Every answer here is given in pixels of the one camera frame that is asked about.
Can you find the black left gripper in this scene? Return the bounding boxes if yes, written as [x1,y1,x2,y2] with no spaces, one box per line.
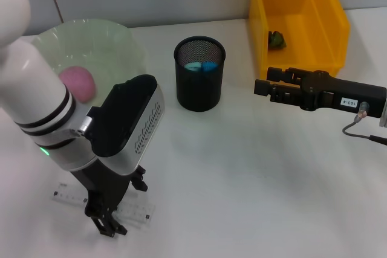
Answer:
[70,157,149,237]

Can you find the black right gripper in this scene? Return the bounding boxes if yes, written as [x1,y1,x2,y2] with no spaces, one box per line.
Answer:
[253,66,387,119]

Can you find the green plastic wrapper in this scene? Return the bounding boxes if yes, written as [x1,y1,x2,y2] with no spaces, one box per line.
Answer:
[268,30,287,50]

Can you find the blue scissors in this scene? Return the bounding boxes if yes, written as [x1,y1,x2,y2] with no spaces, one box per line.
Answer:
[183,60,219,73]

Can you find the pink peach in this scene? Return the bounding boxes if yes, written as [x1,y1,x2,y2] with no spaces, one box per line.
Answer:
[58,66,97,105]

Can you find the transparent plastic ruler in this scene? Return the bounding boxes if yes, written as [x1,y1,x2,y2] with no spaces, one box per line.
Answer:
[50,182,157,229]

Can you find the black mesh pen holder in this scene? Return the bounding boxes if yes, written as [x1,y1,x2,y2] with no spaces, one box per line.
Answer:
[174,36,227,112]

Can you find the pale green wavy glass plate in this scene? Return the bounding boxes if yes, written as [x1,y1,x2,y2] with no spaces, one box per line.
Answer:
[29,19,146,105]

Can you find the yellow plastic bin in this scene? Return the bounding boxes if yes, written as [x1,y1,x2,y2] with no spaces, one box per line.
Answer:
[249,0,351,83]

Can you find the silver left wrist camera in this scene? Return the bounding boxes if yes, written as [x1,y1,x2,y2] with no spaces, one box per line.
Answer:
[86,74,166,178]

